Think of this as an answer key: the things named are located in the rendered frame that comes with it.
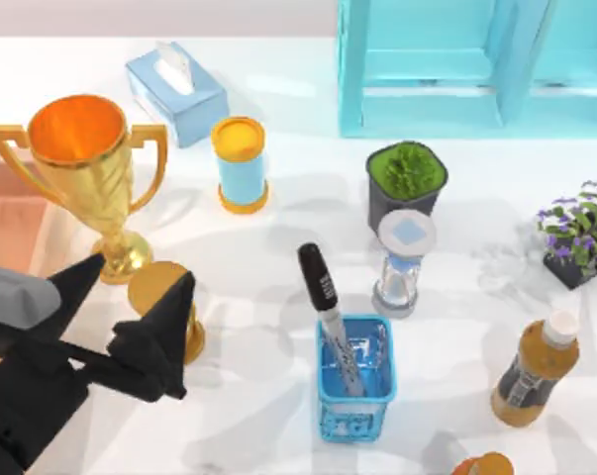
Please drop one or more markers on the grey hourglass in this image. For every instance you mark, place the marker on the grey hourglass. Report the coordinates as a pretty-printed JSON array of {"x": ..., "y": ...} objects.
[{"x": 402, "y": 247}]

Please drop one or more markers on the light blue tissue box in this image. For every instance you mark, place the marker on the light blue tissue box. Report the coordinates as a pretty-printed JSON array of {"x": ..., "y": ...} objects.
[{"x": 189, "y": 116}]

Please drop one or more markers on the purple flower plant pot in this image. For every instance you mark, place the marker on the purple flower plant pot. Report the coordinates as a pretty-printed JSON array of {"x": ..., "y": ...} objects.
[{"x": 580, "y": 237}]

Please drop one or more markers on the black marker pen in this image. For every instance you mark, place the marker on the black marker pen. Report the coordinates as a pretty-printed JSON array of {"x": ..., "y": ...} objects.
[{"x": 320, "y": 282}]

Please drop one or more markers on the blue pen holder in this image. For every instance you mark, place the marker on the blue pen holder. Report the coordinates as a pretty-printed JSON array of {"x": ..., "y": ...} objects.
[{"x": 357, "y": 415}]

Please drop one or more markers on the white tissue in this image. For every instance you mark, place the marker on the white tissue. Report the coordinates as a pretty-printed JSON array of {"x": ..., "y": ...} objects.
[{"x": 175, "y": 69}]

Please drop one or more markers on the pale grey rounded box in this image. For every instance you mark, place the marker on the pale grey rounded box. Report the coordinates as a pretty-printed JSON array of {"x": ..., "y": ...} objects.
[{"x": 13, "y": 297}]

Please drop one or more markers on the green plant in dark pot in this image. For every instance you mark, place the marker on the green plant in dark pot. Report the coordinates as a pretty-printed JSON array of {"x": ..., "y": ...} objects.
[{"x": 407, "y": 173}]

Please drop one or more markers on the light blue rack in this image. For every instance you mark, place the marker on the light blue rack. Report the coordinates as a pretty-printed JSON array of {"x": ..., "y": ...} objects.
[{"x": 427, "y": 106}]

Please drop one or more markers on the small gold trophy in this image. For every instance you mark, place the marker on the small gold trophy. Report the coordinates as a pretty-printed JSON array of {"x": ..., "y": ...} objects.
[{"x": 152, "y": 292}]

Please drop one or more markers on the orange and blue can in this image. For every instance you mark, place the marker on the orange and blue can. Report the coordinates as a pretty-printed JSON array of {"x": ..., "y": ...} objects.
[{"x": 241, "y": 168}]

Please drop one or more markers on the shallow salmon box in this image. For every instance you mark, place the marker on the shallow salmon box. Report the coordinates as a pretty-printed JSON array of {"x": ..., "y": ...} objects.
[{"x": 6, "y": 213}]

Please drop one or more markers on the orange bottle with white cap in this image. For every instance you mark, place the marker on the orange bottle with white cap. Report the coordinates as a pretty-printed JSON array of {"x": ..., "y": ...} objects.
[{"x": 530, "y": 376}]

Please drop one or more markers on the large gold trophy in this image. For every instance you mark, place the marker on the large gold trophy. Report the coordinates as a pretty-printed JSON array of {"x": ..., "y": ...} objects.
[{"x": 87, "y": 163}]

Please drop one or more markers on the orange round object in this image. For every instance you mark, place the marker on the orange round object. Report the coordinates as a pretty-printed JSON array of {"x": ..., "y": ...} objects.
[{"x": 483, "y": 466}]

